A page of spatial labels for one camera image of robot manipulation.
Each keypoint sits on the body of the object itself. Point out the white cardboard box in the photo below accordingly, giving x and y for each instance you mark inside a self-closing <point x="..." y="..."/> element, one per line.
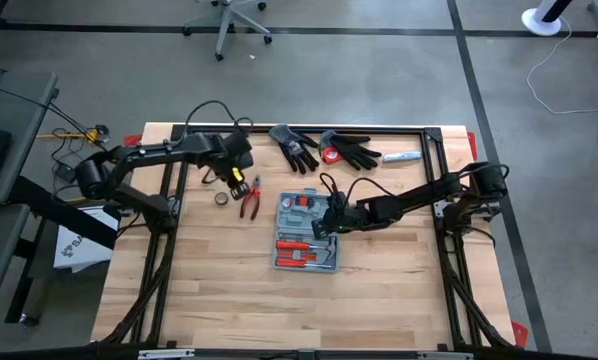
<point x="79" y="250"/>

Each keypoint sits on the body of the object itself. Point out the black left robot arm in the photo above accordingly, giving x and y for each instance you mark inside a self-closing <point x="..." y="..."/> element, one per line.
<point x="154" y="152"/>

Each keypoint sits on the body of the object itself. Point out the grey utility knife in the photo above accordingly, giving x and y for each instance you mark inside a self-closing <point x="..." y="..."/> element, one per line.
<point x="401" y="157"/>

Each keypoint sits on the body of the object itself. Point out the red tape measure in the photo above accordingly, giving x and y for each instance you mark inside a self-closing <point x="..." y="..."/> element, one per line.
<point x="331" y="156"/>

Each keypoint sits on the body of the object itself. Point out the black diagonal bar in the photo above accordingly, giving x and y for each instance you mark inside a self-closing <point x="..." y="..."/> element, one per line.
<point x="59" y="212"/>

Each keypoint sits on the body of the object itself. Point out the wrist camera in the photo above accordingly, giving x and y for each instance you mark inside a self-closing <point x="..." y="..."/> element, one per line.
<point x="320" y="229"/>
<point x="239" y="191"/>

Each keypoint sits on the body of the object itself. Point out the hex key set red holder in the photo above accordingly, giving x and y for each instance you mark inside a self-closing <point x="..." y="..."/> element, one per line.
<point x="304" y="201"/>

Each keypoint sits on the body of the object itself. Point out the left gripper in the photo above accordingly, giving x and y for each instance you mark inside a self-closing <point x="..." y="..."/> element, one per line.
<point x="236" y="165"/>

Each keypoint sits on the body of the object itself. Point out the yellow tag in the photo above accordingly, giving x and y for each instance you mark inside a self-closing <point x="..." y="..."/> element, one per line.
<point x="237" y="174"/>

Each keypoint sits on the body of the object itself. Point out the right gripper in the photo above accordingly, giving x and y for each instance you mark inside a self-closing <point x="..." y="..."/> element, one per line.
<point x="343" y="216"/>

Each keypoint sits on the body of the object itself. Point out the black work glove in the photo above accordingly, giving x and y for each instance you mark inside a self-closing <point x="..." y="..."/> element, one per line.
<point x="356" y="150"/>
<point x="296" y="150"/>

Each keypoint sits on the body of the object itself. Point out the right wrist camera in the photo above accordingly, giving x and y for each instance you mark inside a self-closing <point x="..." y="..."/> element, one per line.
<point x="320" y="229"/>

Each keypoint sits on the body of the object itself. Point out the black tape roll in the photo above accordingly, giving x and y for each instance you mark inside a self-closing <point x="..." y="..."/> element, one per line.
<point x="216" y="198"/>

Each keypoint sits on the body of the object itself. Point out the grey plastic tool case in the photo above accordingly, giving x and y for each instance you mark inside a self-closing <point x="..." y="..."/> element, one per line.
<point x="306" y="225"/>

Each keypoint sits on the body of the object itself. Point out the silver bracket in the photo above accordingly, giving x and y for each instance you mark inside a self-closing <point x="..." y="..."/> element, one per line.
<point x="444" y="356"/>
<point x="166" y="354"/>

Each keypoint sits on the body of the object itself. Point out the round red white disc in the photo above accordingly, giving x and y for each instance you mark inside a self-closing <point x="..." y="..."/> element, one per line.
<point x="287" y="202"/>

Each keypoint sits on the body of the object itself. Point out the white round stand base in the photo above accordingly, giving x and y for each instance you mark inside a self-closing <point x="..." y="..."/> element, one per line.
<point x="539" y="22"/>

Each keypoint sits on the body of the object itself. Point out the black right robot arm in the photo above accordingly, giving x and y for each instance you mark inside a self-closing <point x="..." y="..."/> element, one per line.
<point x="419" y="192"/>

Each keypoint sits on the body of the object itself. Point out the black power adapter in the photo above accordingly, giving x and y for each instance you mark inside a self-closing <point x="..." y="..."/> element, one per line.
<point x="63" y="171"/>

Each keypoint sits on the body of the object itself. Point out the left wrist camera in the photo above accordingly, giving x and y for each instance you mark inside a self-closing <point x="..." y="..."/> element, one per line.
<point x="239" y="191"/>

